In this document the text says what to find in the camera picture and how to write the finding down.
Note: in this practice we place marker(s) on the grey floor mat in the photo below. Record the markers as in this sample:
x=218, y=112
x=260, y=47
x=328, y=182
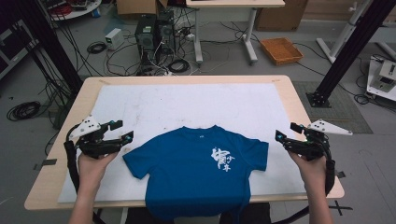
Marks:
x=345, y=118

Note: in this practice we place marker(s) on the white felt mat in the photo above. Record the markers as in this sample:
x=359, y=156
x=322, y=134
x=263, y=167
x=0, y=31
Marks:
x=193, y=102

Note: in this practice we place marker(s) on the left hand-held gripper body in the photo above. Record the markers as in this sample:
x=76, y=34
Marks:
x=93, y=146

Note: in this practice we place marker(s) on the white-legged desk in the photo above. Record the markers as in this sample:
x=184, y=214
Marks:
x=236, y=3

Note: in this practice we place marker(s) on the white electronic device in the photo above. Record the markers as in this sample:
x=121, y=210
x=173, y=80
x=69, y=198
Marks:
x=384, y=77

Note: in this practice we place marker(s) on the large brown cardboard box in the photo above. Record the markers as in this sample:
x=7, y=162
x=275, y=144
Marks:
x=280, y=15

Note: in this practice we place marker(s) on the black aluminium frame post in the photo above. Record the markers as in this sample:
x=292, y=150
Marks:
x=53, y=46
x=351, y=49

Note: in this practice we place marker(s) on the round white table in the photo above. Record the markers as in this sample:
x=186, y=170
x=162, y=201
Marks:
x=76, y=9

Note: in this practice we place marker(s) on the orange tray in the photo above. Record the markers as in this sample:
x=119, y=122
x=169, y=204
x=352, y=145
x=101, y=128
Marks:
x=281, y=50

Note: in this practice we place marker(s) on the person's left hand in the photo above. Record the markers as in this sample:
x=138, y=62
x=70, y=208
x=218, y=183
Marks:
x=90, y=171

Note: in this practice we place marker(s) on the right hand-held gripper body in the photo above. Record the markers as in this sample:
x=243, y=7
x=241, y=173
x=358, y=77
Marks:
x=314, y=146

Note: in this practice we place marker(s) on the grey tape strip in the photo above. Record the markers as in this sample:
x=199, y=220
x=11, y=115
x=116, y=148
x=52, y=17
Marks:
x=341, y=174
x=46, y=162

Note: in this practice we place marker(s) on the black computer tower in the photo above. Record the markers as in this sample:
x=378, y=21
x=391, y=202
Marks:
x=166, y=32
x=145, y=37

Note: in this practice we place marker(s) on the white power supply box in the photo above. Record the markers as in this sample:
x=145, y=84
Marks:
x=114, y=38

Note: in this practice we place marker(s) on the blue printed t-shirt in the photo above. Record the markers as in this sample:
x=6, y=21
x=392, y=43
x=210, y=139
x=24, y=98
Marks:
x=186, y=174

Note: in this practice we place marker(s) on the person's right hand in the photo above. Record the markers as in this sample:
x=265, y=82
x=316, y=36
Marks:
x=313, y=174

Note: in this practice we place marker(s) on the white metal stand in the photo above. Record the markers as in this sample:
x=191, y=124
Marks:
x=342, y=34

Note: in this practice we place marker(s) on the person's dark trousers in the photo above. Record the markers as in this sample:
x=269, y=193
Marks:
x=255, y=215

